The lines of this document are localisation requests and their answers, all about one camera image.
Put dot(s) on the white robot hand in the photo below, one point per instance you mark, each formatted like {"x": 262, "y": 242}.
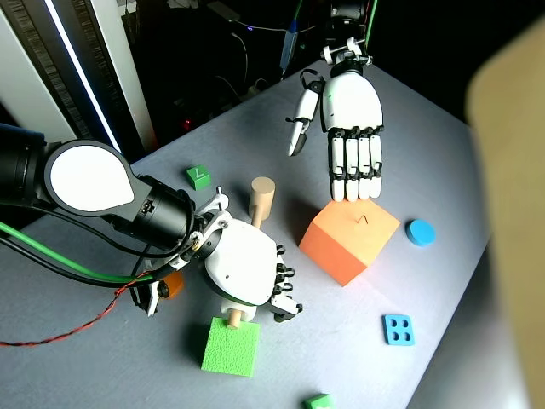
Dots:
{"x": 244, "y": 264}
{"x": 351, "y": 102}

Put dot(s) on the wooden mallet with white sleeve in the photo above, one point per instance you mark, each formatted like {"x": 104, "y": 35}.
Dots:
{"x": 262, "y": 196}

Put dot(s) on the large orange cube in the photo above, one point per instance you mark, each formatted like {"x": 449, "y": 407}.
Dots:
{"x": 336, "y": 247}

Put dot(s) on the orange hexagon block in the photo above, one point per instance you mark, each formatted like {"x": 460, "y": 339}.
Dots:
{"x": 175, "y": 286}

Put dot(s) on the green textured square block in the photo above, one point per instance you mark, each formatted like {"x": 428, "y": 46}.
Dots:
{"x": 232, "y": 349}

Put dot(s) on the blue round disc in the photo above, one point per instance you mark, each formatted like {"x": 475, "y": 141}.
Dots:
{"x": 420, "y": 232}

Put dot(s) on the blue four-hole square block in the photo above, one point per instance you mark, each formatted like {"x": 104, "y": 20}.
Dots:
{"x": 391, "y": 330}

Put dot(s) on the small green cube white mark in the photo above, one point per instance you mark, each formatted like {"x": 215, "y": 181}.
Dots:
{"x": 198, "y": 177}

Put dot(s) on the small plain green cube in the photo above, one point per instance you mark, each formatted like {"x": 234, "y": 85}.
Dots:
{"x": 319, "y": 402}

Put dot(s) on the grey flat background device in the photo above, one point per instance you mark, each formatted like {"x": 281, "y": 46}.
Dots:
{"x": 223, "y": 10}

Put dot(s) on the grey table cloth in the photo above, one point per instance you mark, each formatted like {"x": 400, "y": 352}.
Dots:
{"x": 127, "y": 375}

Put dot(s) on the blurred beige foreground object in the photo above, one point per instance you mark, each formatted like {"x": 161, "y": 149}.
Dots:
{"x": 515, "y": 213}

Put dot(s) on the white pillar with light strip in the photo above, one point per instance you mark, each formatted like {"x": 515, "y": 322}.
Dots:
{"x": 123, "y": 64}

